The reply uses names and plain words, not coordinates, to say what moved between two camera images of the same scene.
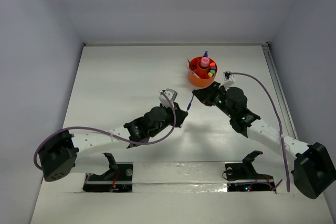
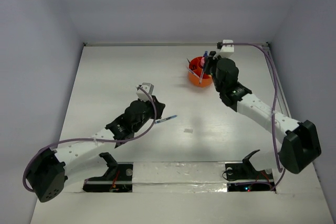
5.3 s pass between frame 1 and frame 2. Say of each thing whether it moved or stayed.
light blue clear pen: stayed
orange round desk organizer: stayed
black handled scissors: stayed
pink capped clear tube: stayed
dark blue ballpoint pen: moved
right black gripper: moved
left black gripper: moved
